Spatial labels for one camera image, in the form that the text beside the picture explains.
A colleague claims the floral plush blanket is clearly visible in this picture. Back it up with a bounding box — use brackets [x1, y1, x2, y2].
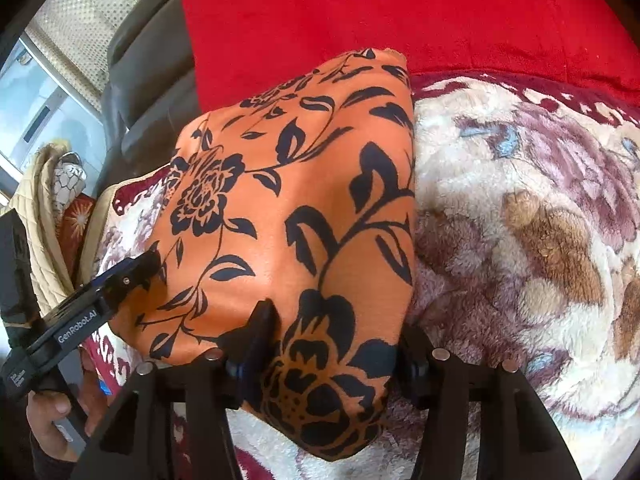
[81, 70, 640, 480]

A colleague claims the beige perforated curtain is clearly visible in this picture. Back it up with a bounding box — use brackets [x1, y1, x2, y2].
[25, 0, 140, 110]

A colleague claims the orange black floral garment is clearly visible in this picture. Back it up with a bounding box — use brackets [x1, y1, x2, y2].
[111, 49, 416, 460]

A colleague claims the person's left hand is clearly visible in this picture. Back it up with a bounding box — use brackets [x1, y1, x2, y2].
[26, 348, 111, 463]

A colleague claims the window with frame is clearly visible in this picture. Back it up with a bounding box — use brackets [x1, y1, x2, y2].
[1, 37, 106, 204]

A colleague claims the beige quilted bag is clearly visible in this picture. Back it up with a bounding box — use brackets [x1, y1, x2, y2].
[1, 140, 96, 315]

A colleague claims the red fleece cloth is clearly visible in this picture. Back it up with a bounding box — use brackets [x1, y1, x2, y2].
[182, 0, 639, 110]

